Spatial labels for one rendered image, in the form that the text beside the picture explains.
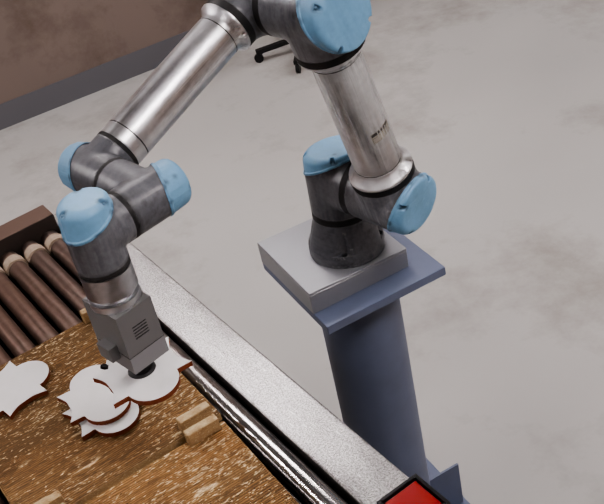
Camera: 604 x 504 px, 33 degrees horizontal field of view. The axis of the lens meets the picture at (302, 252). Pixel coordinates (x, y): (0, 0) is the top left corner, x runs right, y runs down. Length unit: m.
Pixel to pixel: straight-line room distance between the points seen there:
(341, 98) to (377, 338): 0.61
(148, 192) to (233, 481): 0.47
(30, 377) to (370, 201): 0.68
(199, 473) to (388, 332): 0.62
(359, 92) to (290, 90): 3.05
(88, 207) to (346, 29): 0.47
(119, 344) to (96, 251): 0.16
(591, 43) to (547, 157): 0.93
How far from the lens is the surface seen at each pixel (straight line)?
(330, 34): 1.53
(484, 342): 3.13
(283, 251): 2.04
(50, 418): 1.82
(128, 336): 1.46
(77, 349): 1.94
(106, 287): 1.42
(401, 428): 2.26
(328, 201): 1.89
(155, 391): 1.51
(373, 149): 1.72
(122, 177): 1.45
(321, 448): 1.63
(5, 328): 2.09
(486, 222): 3.61
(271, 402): 1.73
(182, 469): 1.64
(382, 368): 2.13
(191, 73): 1.57
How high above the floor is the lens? 2.10
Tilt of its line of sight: 35 degrees down
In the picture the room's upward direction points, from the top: 13 degrees counter-clockwise
